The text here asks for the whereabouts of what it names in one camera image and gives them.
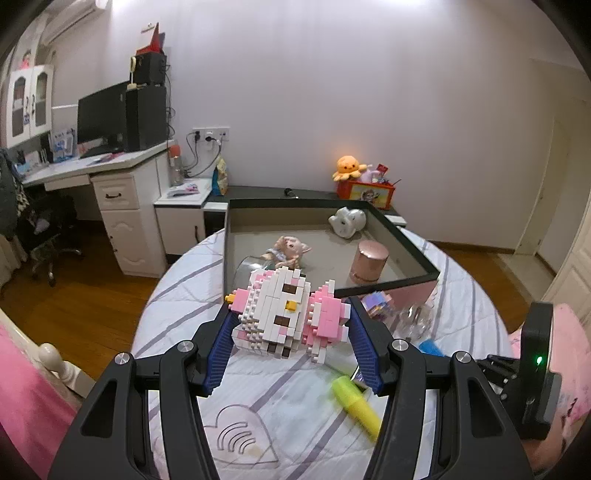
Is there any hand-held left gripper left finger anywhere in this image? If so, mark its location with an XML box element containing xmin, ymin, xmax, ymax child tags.
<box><xmin>48</xmin><ymin>307</ymin><xmax>241</xmax><ymax>480</ymax></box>

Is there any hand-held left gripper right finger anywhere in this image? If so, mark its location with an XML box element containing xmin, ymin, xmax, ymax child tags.
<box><xmin>344</xmin><ymin>295</ymin><xmax>534</xmax><ymax>480</ymax></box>

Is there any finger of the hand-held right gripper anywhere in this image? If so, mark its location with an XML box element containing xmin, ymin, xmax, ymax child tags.
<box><xmin>475</xmin><ymin>354</ymin><xmax>522</xmax><ymax>400</ymax></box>

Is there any yellow highlighter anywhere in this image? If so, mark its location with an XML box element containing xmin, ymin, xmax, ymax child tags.
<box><xmin>331</xmin><ymin>375</ymin><xmax>384</xmax><ymax>441</ymax></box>

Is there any clear glass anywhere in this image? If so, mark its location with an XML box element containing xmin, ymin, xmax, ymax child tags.
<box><xmin>399</xmin><ymin>302</ymin><xmax>437</xmax><ymax>340</ymax></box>

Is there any small blue box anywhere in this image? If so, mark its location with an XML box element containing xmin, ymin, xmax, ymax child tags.
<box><xmin>417</xmin><ymin>338</ymin><xmax>450</xmax><ymax>357</ymax></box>

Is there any pink white block cat figure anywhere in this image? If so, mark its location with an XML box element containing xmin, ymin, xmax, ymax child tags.
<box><xmin>225</xmin><ymin>267</ymin><xmax>352</xmax><ymax>365</ymax></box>

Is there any rose gold lidded jar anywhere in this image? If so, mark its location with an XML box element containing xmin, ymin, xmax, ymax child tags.
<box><xmin>350</xmin><ymin>240</ymin><xmax>391</xmax><ymax>284</ymax></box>

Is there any teal oval case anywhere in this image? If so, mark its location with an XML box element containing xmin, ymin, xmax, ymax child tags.
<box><xmin>235</xmin><ymin>255</ymin><xmax>277</xmax><ymax>292</ymax></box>

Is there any pink storage box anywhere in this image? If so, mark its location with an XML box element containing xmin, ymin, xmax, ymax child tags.
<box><xmin>224</xmin><ymin>198</ymin><xmax>440</xmax><ymax>324</ymax></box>

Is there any small doll figure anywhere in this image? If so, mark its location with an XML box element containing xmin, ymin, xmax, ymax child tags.
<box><xmin>264</xmin><ymin>234</ymin><xmax>314</xmax><ymax>269</ymax></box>

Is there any white ceramic cat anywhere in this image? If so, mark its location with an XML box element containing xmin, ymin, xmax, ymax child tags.
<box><xmin>329</xmin><ymin>207</ymin><xmax>368</xmax><ymax>240</ymax></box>

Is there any round table striped cloth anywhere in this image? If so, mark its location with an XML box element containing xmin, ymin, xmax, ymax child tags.
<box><xmin>129</xmin><ymin>226</ymin><xmax>518</xmax><ymax>480</ymax></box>

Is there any white door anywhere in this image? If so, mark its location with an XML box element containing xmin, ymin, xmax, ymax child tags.
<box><xmin>515</xmin><ymin>58</ymin><xmax>591</xmax><ymax>319</ymax></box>

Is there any white side table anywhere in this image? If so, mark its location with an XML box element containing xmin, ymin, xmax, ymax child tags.
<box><xmin>153</xmin><ymin>178</ymin><xmax>218</xmax><ymax>257</ymax></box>

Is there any red printed storage box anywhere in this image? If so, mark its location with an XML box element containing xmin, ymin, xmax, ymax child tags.
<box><xmin>336</xmin><ymin>179</ymin><xmax>397</xmax><ymax>212</ymax></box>

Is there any white desk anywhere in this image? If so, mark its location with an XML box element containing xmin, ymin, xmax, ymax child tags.
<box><xmin>21</xmin><ymin>138</ymin><xmax>176</xmax><ymax>278</ymax></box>

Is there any low black white cabinet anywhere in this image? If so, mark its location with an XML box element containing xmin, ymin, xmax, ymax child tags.
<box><xmin>203</xmin><ymin>185</ymin><xmax>409</xmax><ymax>232</ymax></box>

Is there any yellow blue snack bag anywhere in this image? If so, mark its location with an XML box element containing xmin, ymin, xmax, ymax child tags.
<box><xmin>211</xmin><ymin>158</ymin><xmax>230</xmax><ymax>195</ymax></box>

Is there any orange octopus plush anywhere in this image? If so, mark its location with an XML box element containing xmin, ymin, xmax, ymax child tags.
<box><xmin>332</xmin><ymin>156</ymin><xmax>372</xmax><ymax>182</ymax></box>

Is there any pink blanket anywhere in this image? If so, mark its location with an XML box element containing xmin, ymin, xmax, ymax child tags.
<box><xmin>0</xmin><ymin>318</ymin><xmax>79</xmax><ymax>480</ymax></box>

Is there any orange capped bottle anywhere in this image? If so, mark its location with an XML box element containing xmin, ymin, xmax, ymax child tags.
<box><xmin>168</xmin><ymin>144</ymin><xmax>184</xmax><ymax>186</ymax></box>

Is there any black office chair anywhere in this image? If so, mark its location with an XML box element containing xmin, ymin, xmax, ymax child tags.
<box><xmin>18</xmin><ymin>194</ymin><xmax>85</xmax><ymax>287</ymax></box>

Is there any black keyboard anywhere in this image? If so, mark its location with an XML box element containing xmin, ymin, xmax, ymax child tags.
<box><xmin>79</xmin><ymin>145</ymin><xmax>123</xmax><ymax>159</ymax></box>

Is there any black computer tower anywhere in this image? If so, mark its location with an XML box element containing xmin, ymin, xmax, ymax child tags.
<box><xmin>124</xmin><ymin>85</ymin><xmax>168</xmax><ymax>152</ymax></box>

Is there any blue white box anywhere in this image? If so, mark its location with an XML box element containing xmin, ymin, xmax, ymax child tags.
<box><xmin>50</xmin><ymin>129</ymin><xmax>77</xmax><ymax>163</ymax></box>

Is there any grey jacket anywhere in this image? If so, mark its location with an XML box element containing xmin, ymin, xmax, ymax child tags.
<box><xmin>0</xmin><ymin>148</ymin><xmax>24</xmax><ymax>241</ymax></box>

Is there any black computer monitor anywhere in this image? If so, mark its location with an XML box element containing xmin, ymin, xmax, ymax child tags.
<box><xmin>76</xmin><ymin>80</ymin><xmax>131</xmax><ymax>151</ymax></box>

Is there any black speaker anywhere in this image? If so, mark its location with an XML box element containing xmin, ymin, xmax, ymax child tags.
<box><xmin>135</xmin><ymin>52</ymin><xmax>168</xmax><ymax>88</ymax></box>

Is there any white hutch cabinet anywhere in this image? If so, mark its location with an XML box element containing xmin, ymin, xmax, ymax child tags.
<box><xmin>4</xmin><ymin>65</ymin><xmax>55</xmax><ymax>149</ymax></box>

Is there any red paper bag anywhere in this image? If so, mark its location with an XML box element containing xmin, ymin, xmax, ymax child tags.
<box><xmin>136</xmin><ymin>22</ymin><xmax>166</xmax><ymax>55</ymax></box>

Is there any white air conditioner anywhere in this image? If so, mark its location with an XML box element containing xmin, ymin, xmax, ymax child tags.
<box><xmin>39</xmin><ymin>0</ymin><xmax>112</xmax><ymax>47</ymax></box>

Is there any white bed frame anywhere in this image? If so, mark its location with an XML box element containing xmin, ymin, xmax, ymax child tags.
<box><xmin>0</xmin><ymin>307</ymin><xmax>98</xmax><ymax>400</ymax></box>

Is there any black power cable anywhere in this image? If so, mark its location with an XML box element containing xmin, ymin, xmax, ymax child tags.
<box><xmin>185</xmin><ymin>134</ymin><xmax>222</xmax><ymax>178</ymax></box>

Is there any white wall socket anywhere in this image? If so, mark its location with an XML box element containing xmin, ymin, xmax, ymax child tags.
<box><xmin>192</xmin><ymin>126</ymin><xmax>230</xmax><ymax>141</ymax></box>

